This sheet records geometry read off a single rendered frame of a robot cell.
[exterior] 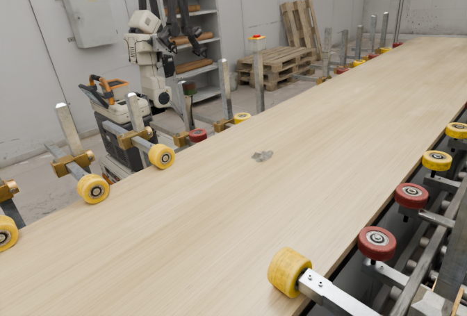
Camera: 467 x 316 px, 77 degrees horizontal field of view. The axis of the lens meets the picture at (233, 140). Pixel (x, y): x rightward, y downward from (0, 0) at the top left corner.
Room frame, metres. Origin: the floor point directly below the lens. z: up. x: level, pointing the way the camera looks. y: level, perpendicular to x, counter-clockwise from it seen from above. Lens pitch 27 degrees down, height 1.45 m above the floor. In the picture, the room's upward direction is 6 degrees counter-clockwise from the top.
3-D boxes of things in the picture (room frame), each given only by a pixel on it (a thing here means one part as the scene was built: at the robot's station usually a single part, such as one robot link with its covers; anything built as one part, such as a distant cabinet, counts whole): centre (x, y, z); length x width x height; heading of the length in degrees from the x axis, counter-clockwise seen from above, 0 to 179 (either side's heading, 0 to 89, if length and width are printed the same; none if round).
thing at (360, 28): (2.47, -1.10, 0.88); 0.04 x 0.04 x 0.48; 42
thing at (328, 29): (2.14, -0.73, 0.93); 0.04 x 0.04 x 0.48; 42
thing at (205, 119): (1.48, 0.08, 0.82); 0.43 x 0.03 x 0.04; 42
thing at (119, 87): (2.20, 0.84, 0.87); 0.23 x 0.15 x 0.11; 41
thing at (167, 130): (1.34, 0.29, 0.84); 0.43 x 0.03 x 0.04; 42
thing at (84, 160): (0.96, 0.59, 0.95); 0.14 x 0.06 x 0.05; 132
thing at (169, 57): (2.47, 0.54, 0.99); 0.28 x 0.16 x 0.22; 41
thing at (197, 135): (1.20, 0.16, 0.85); 0.08 x 0.08 x 0.11
